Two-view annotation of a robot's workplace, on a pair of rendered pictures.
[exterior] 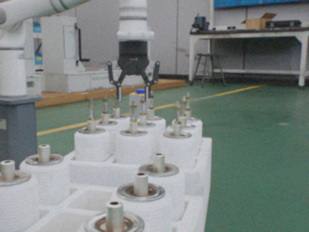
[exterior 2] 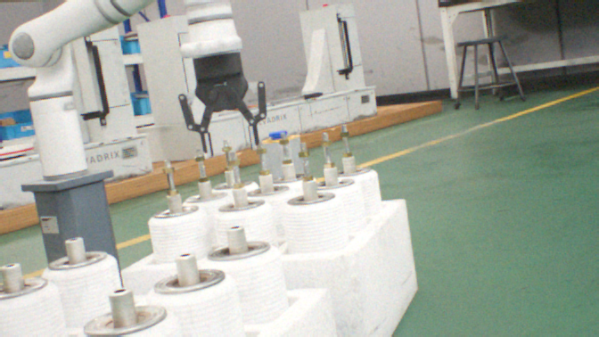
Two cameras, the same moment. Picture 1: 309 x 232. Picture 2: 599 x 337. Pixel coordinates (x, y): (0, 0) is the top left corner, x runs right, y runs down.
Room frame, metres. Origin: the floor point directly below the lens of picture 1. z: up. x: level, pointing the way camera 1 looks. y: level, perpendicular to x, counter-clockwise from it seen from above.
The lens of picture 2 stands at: (-0.23, -0.23, 0.45)
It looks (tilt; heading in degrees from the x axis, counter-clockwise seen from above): 7 degrees down; 7
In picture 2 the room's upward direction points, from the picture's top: 9 degrees counter-clockwise
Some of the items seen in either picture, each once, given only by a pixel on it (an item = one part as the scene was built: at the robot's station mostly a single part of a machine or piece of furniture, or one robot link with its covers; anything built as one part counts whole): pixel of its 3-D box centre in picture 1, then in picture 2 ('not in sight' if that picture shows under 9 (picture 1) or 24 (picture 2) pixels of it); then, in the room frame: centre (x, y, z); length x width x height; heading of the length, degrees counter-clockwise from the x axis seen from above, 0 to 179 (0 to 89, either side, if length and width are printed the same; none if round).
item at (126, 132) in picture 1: (133, 133); (242, 206); (0.99, 0.02, 0.25); 0.08 x 0.08 x 0.01
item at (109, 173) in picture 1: (143, 177); (283, 281); (1.11, -0.01, 0.09); 0.39 x 0.39 x 0.18; 77
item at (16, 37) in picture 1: (10, 29); (45, 64); (1.40, 0.46, 0.54); 0.09 x 0.09 x 0.17; 76
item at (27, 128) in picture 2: not in sight; (11, 125); (5.75, 2.67, 0.36); 0.50 x 0.38 x 0.21; 56
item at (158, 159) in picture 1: (158, 163); (237, 241); (0.67, -0.04, 0.26); 0.02 x 0.02 x 0.03
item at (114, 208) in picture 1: (114, 215); (123, 308); (0.44, 0.03, 0.26); 0.02 x 0.02 x 0.03
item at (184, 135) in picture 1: (177, 135); (311, 199); (0.96, -0.10, 0.25); 0.08 x 0.08 x 0.01
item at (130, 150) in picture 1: (133, 165); (250, 261); (0.99, 0.02, 0.16); 0.10 x 0.10 x 0.18
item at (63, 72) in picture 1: (99, 53); (258, 74); (4.38, 0.46, 0.45); 1.51 x 0.57 x 0.74; 144
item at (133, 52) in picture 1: (133, 57); (220, 81); (0.99, 0.02, 0.45); 0.08 x 0.08 x 0.09
